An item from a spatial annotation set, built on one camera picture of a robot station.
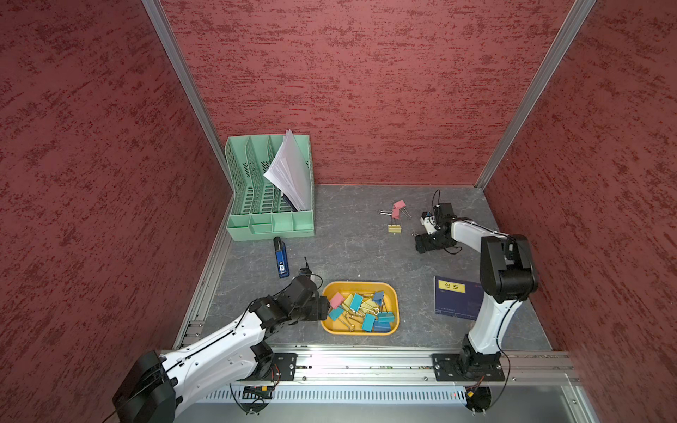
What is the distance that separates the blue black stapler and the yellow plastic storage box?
18 centimetres

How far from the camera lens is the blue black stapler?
3.06 feet

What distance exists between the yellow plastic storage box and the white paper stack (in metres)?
0.36

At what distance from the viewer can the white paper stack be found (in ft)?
3.00
